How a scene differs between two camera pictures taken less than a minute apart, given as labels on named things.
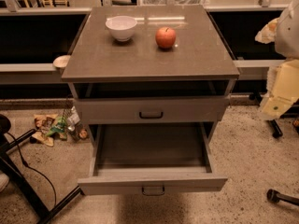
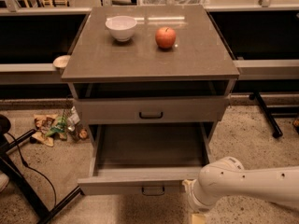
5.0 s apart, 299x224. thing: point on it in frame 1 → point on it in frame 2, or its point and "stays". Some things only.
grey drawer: (151, 159) stays
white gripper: (288, 36) → (193, 198)
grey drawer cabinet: (149, 64) stays
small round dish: (61, 61) stays
